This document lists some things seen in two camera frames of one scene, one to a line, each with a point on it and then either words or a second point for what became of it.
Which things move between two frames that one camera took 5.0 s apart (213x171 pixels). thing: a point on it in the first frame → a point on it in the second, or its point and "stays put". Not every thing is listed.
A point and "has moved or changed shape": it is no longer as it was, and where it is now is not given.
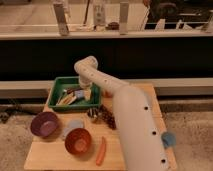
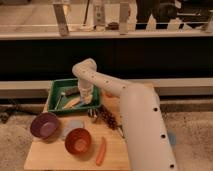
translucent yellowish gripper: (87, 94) stays put
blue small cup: (168, 139) stays put
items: (66, 99) → (72, 103)
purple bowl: (44, 124) stays put
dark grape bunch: (107, 117) stays put
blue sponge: (79, 93) has moved or changed shape
